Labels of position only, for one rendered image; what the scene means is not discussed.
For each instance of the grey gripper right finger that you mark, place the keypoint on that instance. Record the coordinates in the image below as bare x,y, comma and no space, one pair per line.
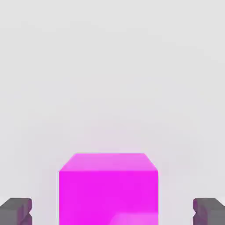
211,212

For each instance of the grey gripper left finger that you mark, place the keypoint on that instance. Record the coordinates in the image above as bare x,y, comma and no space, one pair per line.
12,212

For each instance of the small magenta cube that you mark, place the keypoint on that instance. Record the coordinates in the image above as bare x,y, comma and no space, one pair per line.
108,191

